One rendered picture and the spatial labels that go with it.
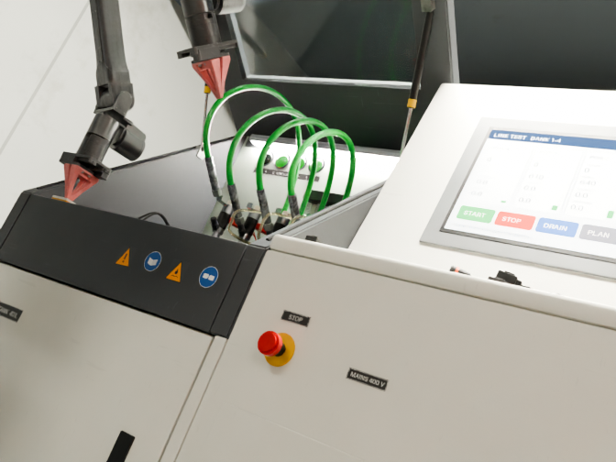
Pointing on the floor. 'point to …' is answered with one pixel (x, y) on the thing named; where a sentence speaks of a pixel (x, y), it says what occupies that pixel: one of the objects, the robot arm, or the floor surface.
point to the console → (418, 334)
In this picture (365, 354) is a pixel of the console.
